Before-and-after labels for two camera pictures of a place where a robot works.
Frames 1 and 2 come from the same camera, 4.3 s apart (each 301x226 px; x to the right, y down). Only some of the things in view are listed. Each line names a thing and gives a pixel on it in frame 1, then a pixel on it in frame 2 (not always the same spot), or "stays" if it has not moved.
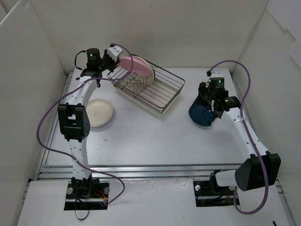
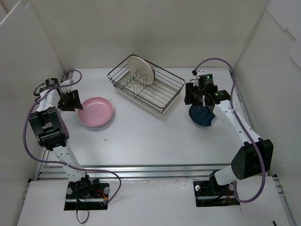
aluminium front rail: (202, 171) stays
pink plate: (139, 66) → (96, 111)
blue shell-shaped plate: (201, 114) stays
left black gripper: (113, 64) → (71, 100)
